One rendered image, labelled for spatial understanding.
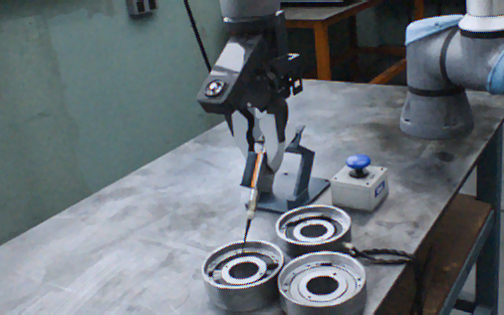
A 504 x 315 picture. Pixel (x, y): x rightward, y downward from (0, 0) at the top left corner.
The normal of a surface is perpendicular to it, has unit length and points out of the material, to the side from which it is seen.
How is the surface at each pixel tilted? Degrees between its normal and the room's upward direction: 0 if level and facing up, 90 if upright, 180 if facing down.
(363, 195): 90
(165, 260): 0
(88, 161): 90
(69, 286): 0
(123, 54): 90
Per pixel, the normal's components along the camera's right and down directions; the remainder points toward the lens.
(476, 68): -0.80, 0.34
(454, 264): -0.10, -0.94
